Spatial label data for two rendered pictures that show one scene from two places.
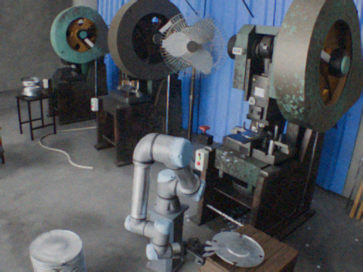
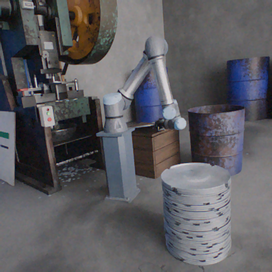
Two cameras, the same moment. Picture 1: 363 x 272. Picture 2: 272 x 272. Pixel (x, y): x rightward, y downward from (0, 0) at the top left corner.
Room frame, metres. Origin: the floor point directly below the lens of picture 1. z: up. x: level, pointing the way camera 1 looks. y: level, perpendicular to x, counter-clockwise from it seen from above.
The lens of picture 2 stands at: (1.53, 1.62, 0.77)
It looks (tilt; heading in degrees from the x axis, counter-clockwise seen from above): 13 degrees down; 265
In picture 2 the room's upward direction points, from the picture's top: 5 degrees counter-clockwise
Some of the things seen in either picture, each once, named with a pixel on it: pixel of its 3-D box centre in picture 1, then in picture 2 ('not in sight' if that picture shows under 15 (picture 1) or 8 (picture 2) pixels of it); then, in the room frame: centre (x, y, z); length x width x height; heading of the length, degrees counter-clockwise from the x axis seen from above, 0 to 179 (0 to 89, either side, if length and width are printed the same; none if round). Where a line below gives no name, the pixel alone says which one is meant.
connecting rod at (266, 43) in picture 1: (269, 60); (38, 19); (2.01, -0.55, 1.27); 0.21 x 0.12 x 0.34; 131
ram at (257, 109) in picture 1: (262, 95); (46, 50); (1.98, -0.52, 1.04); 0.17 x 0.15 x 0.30; 131
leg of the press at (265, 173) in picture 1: (295, 182); (73, 116); (1.90, -0.83, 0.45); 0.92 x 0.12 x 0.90; 131
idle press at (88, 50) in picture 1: (88, 62); not in sight; (4.82, 1.54, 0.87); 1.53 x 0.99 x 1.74; 134
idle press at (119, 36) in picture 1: (157, 76); not in sight; (3.54, 0.32, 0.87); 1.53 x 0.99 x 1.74; 129
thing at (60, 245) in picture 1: (55, 246); (194, 175); (1.20, 0.64, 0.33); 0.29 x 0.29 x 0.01
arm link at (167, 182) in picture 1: (169, 182); (113, 104); (1.51, 0.05, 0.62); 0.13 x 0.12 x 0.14; 68
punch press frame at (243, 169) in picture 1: (274, 121); (39, 78); (2.10, -0.66, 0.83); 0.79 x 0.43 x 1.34; 131
